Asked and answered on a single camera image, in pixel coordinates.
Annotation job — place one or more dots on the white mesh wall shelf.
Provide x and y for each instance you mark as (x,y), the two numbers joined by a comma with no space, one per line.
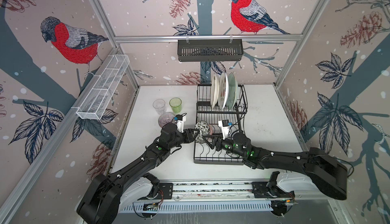
(98,98)

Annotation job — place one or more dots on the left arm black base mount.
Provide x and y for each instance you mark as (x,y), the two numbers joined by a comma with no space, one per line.
(159,190)

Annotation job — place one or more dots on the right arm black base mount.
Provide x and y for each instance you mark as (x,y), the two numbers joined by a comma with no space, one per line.
(270,189)

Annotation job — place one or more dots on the clear plastic cup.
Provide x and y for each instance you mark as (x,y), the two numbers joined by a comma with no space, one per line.
(160,106)

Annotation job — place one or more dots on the pale green plate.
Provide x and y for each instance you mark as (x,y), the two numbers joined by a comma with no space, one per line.
(233,90)

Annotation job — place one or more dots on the horizontal aluminium frame bar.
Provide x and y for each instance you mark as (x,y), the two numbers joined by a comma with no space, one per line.
(245,38)

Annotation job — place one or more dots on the pink floral bowl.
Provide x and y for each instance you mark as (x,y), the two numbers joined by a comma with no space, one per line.
(205,130)

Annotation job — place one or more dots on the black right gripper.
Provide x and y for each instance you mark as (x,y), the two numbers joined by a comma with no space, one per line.
(212,136)

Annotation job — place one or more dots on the green glass tumbler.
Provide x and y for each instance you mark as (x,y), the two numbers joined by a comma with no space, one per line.
(176,105)

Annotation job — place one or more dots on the black hanging wall basket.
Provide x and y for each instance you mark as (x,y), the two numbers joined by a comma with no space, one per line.
(210,50)

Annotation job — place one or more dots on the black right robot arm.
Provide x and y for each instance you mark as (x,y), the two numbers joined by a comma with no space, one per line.
(327,173)

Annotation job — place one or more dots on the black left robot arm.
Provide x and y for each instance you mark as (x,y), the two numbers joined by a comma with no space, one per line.
(101,202)

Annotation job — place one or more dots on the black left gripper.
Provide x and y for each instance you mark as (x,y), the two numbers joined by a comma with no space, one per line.
(189,137)

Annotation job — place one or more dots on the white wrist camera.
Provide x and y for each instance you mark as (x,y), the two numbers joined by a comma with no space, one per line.
(180,120)
(225,126)

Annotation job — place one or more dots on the cream plate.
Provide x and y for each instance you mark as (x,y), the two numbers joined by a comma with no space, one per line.
(214,90)

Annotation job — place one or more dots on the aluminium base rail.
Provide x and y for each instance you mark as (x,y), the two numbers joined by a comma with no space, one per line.
(195,196)

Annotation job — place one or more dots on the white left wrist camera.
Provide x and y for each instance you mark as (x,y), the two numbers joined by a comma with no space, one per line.
(180,120)

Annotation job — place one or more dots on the white patterned plate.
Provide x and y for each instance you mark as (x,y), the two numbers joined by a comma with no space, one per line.
(223,87)

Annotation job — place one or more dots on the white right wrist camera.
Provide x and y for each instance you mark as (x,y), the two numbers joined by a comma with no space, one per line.
(225,126)

